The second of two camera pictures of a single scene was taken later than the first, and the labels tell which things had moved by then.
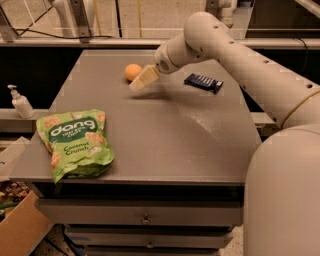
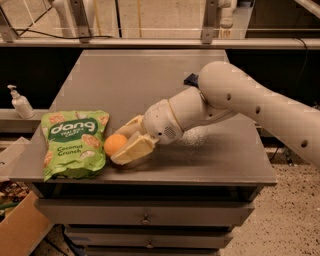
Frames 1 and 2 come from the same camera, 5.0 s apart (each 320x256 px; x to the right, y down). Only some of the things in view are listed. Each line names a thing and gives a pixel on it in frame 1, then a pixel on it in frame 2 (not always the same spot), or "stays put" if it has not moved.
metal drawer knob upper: (146, 219) stays put
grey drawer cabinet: (181, 146) stays put
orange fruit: (132, 70) → (113, 143)
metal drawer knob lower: (149, 245) stays put
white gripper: (162, 62) → (161, 120)
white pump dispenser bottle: (21, 103) stays put
